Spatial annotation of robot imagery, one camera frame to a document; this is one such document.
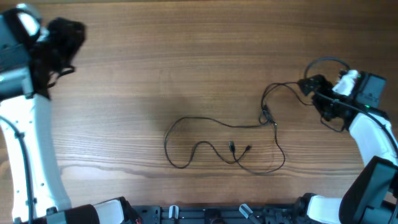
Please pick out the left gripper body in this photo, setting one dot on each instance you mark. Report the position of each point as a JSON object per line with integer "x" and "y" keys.
{"x": 58, "y": 48}

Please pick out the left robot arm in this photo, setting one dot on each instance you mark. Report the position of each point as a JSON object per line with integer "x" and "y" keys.
{"x": 39, "y": 193}

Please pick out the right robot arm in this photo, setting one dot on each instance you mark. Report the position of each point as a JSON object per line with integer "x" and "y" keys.
{"x": 354, "y": 99}

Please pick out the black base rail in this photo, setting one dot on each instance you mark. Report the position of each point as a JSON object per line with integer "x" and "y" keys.
{"x": 223, "y": 214}

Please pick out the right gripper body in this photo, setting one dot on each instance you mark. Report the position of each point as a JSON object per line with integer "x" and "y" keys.
{"x": 328, "y": 107}

